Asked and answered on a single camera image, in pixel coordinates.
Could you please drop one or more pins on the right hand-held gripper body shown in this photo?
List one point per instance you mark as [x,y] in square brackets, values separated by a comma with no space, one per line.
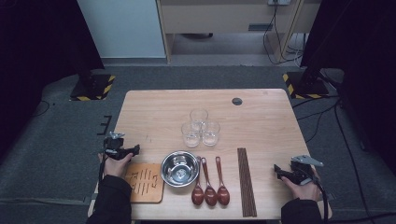
[300,174]

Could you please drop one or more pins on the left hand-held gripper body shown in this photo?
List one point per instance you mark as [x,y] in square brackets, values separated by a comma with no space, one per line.
[113,149]

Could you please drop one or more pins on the bundle of dark wooden chopsticks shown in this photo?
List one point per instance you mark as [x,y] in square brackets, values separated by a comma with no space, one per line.
[247,183]

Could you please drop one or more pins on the slotted wooden trivet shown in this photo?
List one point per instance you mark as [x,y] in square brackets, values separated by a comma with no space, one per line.
[146,194]

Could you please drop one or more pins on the steel bowl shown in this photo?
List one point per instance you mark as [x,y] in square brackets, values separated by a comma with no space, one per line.
[180,169]

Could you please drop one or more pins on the red-brown wooden spoon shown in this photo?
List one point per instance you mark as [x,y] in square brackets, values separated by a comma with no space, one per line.
[197,195]
[223,195]
[210,196]

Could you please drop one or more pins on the person's left hand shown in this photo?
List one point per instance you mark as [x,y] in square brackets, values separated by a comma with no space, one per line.
[116,168]

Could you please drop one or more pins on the person's right hand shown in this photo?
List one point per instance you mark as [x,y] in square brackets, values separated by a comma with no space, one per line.
[306,192]

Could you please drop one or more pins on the black tape mark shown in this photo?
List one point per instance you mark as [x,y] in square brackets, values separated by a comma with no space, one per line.
[106,125]

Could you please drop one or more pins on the grey tape piece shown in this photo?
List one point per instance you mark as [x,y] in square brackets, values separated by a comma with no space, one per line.
[330,196]
[88,198]

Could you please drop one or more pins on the clear drinking glass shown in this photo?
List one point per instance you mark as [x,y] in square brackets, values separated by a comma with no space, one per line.
[211,133]
[190,135]
[198,115]

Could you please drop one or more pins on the black stand base striped edge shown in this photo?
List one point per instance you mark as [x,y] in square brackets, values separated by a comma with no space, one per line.
[91,88]
[306,87]

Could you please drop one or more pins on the grey round desk grommet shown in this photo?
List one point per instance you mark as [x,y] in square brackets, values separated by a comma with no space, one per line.
[237,101]

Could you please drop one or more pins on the white panel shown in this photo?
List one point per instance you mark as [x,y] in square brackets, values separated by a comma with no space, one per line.
[121,28]

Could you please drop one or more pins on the dark curtain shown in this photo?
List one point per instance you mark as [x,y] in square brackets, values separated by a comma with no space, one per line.
[37,46]
[361,46]

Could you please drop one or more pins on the light wooden cabinet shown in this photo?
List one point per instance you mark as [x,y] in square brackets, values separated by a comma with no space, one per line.
[211,17]

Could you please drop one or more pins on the white power strip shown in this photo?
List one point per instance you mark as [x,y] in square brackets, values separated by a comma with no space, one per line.
[279,2]

